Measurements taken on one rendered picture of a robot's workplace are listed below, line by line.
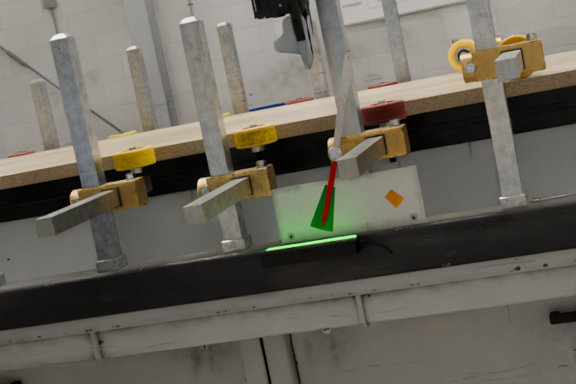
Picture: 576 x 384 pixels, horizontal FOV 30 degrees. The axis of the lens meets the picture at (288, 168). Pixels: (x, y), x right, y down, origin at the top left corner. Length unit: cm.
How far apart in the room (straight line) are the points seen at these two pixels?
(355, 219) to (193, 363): 60
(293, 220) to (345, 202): 10
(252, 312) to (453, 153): 48
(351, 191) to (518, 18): 722
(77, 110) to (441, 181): 69
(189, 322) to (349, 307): 31
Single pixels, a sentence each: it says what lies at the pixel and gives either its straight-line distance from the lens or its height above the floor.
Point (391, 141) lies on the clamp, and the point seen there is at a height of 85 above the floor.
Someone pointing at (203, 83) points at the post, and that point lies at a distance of 192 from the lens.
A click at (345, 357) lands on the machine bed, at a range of 222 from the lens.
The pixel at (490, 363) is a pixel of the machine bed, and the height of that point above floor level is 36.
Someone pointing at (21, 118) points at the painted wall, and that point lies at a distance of 1049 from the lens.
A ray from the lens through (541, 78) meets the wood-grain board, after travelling 200.
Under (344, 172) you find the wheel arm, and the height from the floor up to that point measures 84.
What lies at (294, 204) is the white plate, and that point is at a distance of 189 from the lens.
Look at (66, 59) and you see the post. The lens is 201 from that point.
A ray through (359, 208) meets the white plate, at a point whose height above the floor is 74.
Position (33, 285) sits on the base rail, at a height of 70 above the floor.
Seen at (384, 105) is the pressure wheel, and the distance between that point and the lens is 194.
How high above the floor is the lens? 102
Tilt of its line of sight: 6 degrees down
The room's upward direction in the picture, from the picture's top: 11 degrees counter-clockwise
